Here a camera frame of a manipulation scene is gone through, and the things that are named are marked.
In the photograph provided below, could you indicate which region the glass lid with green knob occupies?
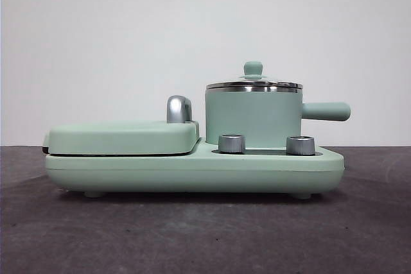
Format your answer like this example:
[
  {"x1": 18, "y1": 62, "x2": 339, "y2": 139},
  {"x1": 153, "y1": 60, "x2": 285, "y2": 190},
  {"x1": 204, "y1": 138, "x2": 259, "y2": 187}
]
[{"x1": 205, "y1": 60, "x2": 304, "y2": 91}]

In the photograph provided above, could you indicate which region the silver control knob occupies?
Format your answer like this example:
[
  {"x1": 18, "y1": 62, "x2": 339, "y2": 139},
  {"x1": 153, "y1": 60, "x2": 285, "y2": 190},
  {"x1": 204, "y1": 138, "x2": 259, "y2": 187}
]
[
  {"x1": 286, "y1": 135, "x2": 316, "y2": 155},
  {"x1": 218, "y1": 133, "x2": 247, "y2": 153}
]

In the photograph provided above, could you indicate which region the mint green breakfast maker base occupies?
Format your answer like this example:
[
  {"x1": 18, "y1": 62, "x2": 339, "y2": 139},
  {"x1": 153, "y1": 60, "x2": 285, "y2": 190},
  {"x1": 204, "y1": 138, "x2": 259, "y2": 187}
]
[{"x1": 44, "y1": 137, "x2": 346, "y2": 198}]

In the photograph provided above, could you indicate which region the mint green sandwich press cover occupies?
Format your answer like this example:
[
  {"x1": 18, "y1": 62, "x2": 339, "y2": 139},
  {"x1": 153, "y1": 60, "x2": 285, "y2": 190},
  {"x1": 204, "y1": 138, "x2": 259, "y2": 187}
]
[{"x1": 43, "y1": 119, "x2": 202, "y2": 157}]

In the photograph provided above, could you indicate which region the chrome press handle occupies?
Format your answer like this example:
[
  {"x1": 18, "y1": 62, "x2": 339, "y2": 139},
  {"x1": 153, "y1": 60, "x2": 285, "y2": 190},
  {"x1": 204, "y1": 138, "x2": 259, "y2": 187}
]
[{"x1": 166, "y1": 94, "x2": 195, "y2": 124}]

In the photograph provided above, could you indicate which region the mint green pot with handle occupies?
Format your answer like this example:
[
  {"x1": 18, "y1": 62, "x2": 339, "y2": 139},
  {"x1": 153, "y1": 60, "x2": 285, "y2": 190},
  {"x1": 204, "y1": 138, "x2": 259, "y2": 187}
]
[{"x1": 205, "y1": 85, "x2": 351, "y2": 146}]

